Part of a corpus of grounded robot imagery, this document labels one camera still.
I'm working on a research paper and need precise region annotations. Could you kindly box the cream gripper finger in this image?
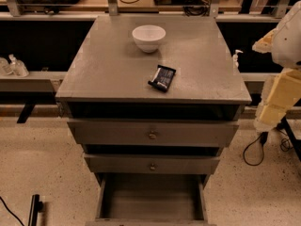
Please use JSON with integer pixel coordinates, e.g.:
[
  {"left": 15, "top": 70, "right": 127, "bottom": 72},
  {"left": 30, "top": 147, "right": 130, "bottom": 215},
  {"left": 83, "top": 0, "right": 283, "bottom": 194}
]
[
  {"left": 254, "top": 69, "right": 301, "bottom": 132},
  {"left": 252, "top": 28, "right": 277, "bottom": 54}
]

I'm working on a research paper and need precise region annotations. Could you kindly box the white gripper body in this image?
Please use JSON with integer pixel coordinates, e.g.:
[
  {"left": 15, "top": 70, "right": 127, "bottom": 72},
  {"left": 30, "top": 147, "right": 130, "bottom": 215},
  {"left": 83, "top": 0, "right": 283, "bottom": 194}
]
[{"left": 271, "top": 1, "right": 301, "bottom": 69}]

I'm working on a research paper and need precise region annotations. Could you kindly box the dark rxbar blueberry wrapper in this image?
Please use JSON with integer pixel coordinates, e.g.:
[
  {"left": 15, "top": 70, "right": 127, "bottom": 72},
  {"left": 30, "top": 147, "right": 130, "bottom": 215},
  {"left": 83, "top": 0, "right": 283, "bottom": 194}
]
[{"left": 148, "top": 65, "right": 176, "bottom": 92}]

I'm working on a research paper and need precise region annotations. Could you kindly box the grey drawer cabinet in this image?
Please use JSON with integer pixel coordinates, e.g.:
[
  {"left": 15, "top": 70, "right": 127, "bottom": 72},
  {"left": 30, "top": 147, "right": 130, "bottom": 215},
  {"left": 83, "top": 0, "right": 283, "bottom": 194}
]
[{"left": 55, "top": 14, "right": 253, "bottom": 226}]

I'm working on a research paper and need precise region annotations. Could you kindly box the bottom grey drawer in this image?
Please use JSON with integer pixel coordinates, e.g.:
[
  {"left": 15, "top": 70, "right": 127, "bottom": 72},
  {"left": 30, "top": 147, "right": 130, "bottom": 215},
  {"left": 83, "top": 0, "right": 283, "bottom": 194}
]
[{"left": 85, "top": 173, "right": 215, "bottom": 226}]

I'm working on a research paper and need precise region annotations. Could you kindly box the grey drawer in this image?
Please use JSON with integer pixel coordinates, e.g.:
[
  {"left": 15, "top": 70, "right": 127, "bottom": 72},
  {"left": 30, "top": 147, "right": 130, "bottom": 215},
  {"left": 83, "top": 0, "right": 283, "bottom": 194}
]
[
  {"left": 68, "top": 119, "right": 238, "bottom": 147},
  {"left": 84, "top": 154, "right": 219, "bottom": 174},
  {"left": 85, "top": 173, "right": 215, "bottom": 226}
]

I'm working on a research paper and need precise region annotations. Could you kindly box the top grey drawer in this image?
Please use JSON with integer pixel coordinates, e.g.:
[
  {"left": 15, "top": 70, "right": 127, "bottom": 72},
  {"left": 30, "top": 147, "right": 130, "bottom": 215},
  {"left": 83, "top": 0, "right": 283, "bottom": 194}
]
[{"left": 68, "top": 119, "right": 238, "bottom": 147}]

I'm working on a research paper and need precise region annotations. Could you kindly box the middle grey drawer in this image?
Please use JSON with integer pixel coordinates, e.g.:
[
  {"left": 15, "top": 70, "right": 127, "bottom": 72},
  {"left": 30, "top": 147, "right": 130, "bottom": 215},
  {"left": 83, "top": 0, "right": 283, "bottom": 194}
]
[{"left": 84, "top": 154, "right": 219, "bottom": 174}]

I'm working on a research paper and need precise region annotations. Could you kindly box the white pump bottle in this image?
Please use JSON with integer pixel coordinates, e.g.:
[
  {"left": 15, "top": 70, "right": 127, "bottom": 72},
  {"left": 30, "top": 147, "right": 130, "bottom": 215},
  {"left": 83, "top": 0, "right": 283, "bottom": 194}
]
[{"left": 232, "top": 49, "right": 244, "bottom": 68}]

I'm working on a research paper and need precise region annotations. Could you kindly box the white ceramic bowl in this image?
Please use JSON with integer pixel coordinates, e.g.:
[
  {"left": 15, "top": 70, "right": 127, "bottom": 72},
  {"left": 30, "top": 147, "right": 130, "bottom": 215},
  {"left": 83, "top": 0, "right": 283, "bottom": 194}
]
[{"left": 132, "top": 24, "right": 166, "bottom": 53}]

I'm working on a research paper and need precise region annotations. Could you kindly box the black stand foot left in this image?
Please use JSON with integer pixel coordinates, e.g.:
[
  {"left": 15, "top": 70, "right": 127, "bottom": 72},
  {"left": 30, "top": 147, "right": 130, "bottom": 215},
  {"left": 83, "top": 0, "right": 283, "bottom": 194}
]
[{"left": 27, "top": 194, "right": 43, "bottom": 226}]

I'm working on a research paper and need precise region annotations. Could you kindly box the black floor cable right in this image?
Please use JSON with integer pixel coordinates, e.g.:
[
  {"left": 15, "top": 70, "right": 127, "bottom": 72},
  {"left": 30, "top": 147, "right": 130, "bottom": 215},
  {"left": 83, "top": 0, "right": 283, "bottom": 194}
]
[{"left": 242, "top": 121, "right": 294, "bottom": 168}]

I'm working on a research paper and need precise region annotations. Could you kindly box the black floor cable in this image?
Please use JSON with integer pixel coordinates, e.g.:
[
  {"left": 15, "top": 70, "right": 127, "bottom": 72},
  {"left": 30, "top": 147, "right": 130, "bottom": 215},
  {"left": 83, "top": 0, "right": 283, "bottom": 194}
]
[
  {"left": 0, "top": 196, "right": 25, "bottom": 226},
  {"left": 242, "top": 121, "right": 294, "bottom": 168}
]

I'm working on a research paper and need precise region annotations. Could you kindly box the black floor cable left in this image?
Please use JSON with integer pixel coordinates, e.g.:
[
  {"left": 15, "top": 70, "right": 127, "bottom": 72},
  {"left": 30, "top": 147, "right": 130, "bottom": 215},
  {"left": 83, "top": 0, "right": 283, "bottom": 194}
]
[{"left": 0, "top": 196, "right": 25, "bottom": 226}]

